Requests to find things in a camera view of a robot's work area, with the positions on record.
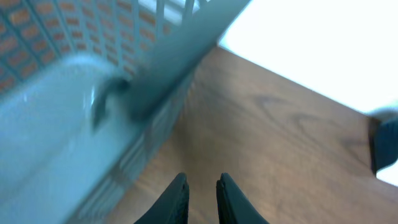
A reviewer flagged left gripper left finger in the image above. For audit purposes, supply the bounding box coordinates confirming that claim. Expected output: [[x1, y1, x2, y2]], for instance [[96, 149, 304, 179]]
[[135, 172, 190, 224]]

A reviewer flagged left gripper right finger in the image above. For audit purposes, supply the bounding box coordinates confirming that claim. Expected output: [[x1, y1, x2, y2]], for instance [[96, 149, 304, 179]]
[[216, 172, 269, 224]]

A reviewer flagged grey plastic mesh basket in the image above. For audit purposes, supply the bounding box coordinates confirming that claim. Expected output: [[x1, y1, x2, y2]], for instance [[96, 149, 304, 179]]
[[1, 0, 247, 223]]

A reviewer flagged white barcode scanner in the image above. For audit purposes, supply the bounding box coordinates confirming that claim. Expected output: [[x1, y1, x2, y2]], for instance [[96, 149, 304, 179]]
[[368, 101, 397, 187]]

